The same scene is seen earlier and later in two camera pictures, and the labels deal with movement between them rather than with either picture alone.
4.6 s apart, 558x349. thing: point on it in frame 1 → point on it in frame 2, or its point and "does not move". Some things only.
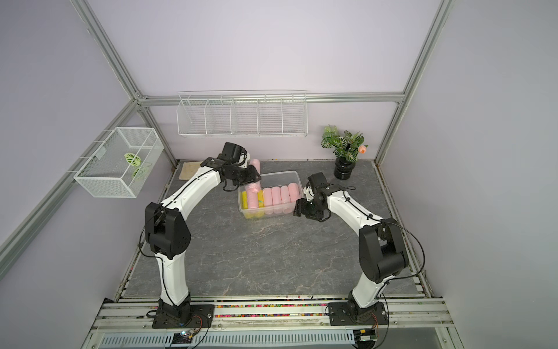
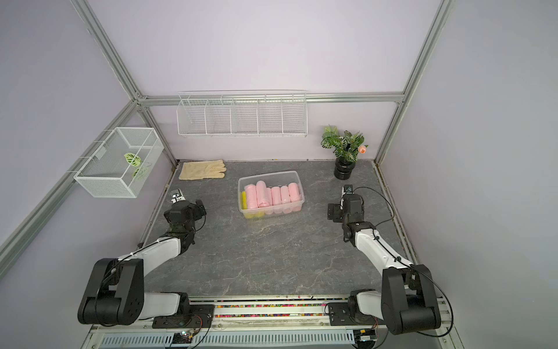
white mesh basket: x=118 y=169 does not move
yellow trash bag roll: x=261 y=198 → x=255 y=214
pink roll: x=285 y=195 does not move
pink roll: x=294 y=192 does not move
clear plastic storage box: x=275 y=194 does not move
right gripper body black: x=310 y=209 → x=338 y=212
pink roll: x=276 y=195 does not move
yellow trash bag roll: x=244 y=200 does not move
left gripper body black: x=243 y=176 → x=197 y=212
